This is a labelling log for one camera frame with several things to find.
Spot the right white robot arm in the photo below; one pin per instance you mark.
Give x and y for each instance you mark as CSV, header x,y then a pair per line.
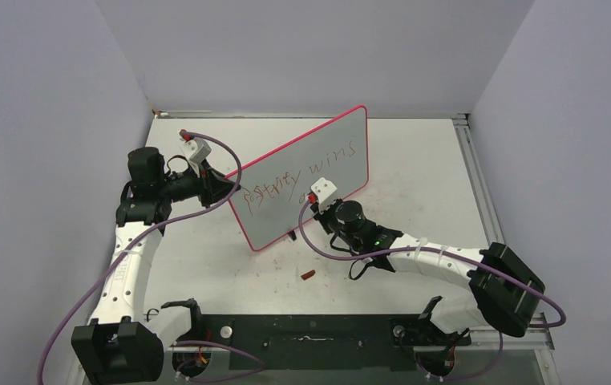
x,y
501,290

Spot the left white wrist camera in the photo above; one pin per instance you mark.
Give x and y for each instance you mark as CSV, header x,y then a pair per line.
x,y
195,151

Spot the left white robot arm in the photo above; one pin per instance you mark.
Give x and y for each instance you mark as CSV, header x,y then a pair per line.
x,y
118,345

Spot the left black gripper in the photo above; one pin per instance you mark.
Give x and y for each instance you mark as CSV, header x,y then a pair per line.
x,y
212,186

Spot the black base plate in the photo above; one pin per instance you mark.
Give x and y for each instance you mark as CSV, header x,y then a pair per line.
x,y
325,342

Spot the pink framed whiteboard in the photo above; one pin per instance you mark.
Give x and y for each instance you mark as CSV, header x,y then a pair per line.
x,y
274,187

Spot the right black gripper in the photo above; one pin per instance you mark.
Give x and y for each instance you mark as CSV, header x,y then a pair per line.
x,y
322,216

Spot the red marker cap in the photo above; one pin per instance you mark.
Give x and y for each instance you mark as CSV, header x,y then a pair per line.
x,y
308,274

